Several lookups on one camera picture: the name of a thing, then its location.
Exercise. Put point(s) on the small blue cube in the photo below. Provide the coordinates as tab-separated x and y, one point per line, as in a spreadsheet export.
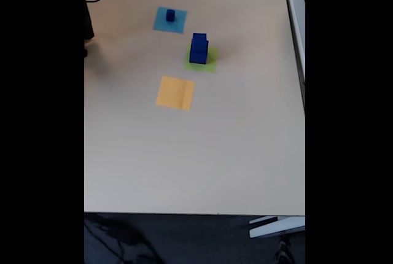
170	17

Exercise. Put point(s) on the medium blue cube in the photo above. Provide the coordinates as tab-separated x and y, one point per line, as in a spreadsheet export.
199	41

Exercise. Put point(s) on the large blue cube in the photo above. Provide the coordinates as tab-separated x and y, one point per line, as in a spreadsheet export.
198	57

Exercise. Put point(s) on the blue paper square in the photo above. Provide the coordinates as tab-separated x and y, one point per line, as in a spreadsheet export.
159	24

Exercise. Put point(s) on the green paper square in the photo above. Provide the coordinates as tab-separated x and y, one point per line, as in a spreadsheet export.
212	64

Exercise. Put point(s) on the orange paper square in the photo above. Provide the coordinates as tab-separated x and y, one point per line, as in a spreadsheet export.
172	93

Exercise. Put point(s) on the white neighbouring desk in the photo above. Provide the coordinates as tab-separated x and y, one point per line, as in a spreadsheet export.
299	30

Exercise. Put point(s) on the white table foot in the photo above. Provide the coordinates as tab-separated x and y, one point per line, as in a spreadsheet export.
276	227

